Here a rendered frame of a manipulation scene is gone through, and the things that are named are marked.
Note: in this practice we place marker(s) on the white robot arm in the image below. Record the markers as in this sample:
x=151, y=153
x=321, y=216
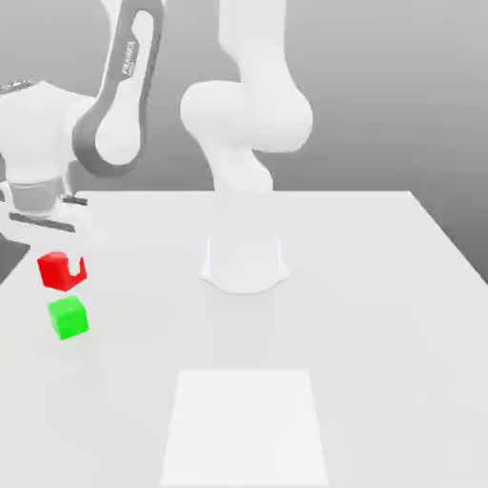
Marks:
x=248, y=114

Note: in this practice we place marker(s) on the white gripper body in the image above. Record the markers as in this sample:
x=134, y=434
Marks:
x=42, y=234

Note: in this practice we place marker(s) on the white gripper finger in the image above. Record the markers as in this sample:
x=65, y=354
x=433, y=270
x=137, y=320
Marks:
x=75, y=263

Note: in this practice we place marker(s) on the small green cube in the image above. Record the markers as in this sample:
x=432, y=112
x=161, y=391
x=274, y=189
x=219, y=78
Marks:
x=68, y=318

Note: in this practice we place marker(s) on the small red cube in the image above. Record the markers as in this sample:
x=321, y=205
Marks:
x=51, y=272

